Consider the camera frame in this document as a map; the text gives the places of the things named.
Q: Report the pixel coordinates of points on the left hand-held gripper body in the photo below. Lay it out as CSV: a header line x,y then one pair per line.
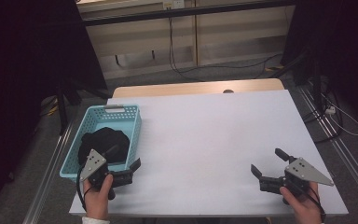
x,y
93,165

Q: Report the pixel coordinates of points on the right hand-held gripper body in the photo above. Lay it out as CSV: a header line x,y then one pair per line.
x,y
304,172

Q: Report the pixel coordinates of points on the black shorts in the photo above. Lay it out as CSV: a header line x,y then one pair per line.
x,y
102,141

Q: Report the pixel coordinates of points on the light blue plastic basket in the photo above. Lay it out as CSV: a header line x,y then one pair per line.
x,y
108,119

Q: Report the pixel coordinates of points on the person's right hand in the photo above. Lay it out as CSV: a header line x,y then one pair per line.
x,y
306,208

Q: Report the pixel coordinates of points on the person's left hand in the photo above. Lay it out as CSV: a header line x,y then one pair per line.
x,y
95,202

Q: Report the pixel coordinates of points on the black tripod stand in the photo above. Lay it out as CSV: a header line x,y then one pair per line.
x,y
62,109

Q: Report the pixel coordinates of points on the white plug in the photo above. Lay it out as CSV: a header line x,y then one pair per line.
x,y
330,110

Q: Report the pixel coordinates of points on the wooden table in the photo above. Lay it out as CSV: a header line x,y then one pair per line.
x,y
183,87

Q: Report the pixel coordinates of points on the wide black curtain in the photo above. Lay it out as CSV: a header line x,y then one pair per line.
x,y
18,77

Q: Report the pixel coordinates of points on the beige wooden cabinet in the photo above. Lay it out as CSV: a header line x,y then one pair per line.
x,y
236,40

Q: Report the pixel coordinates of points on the narrow black curtain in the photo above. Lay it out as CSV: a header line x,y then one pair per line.
x,y
348,46

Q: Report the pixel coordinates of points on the black horizontal bar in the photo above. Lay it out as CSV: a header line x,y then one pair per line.
x,y
183,12

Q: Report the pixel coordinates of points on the metal floor rail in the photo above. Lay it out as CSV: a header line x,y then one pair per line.
x,y
348,158
48,174

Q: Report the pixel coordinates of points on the black camera stand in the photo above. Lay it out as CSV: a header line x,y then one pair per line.
x,y
316,81

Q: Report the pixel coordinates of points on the white wall socket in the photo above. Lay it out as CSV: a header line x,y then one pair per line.
x,y
173,3

